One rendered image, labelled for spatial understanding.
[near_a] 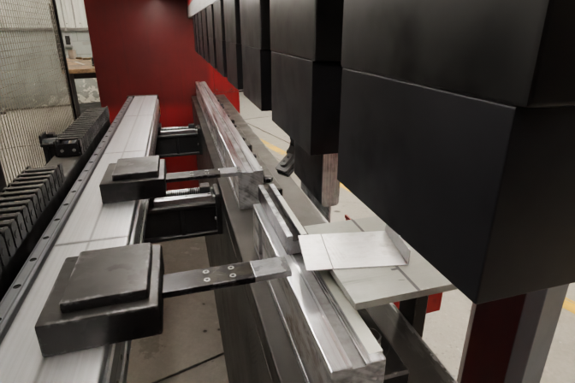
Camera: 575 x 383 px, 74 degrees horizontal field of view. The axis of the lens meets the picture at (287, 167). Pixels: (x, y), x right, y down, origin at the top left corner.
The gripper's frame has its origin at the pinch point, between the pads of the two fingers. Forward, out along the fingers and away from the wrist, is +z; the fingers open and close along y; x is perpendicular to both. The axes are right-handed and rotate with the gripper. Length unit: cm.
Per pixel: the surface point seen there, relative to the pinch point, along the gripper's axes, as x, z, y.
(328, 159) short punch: 27.3, 12.7, 22.5
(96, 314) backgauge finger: 16.1, 37.4, 21.9
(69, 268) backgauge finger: 6.2, 36.6, 21.5
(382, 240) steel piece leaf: 27.2, 9.1, 2.9
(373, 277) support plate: 30.6, 16.1, 6.7
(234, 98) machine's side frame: -152, -84, -69
